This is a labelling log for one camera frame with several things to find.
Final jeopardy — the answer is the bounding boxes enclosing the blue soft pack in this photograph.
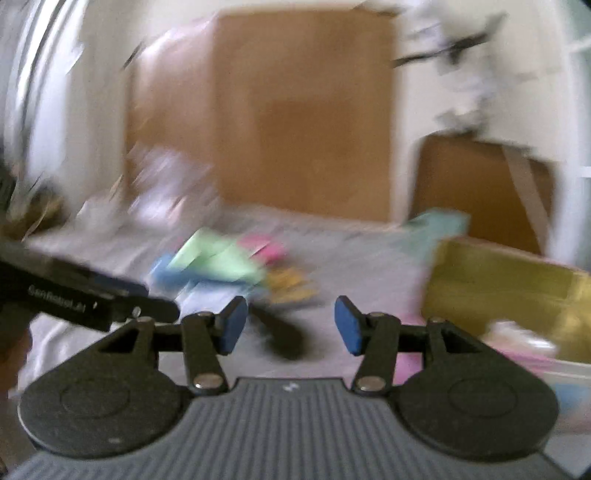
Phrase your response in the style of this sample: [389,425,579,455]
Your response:
[149,254,204,291]

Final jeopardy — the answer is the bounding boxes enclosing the yellow small packet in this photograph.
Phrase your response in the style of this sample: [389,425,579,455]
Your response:
[264,267,318,305]

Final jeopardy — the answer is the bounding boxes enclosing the pink towel cloth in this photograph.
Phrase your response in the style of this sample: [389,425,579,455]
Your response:
[238,234,287,265]

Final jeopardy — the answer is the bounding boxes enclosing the grey floral tablecloth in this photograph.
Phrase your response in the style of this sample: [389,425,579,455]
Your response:
[31,211,445,379]

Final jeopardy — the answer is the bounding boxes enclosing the teal plastic mug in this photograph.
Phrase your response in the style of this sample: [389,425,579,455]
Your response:
[402,208,471,263]

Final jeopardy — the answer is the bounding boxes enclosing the clear plastic bag with cups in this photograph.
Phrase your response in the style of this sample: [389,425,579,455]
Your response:
[75,143,221,233]

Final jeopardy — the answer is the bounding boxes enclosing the pink cookie tin box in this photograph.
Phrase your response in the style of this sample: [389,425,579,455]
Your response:
[403,237,590,433]

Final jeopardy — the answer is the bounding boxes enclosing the large cardboard sheet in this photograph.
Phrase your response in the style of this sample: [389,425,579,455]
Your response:
[127,8,394,222]

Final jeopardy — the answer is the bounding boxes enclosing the white light bulb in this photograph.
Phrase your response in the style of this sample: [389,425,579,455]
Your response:
[436,12,507,136]

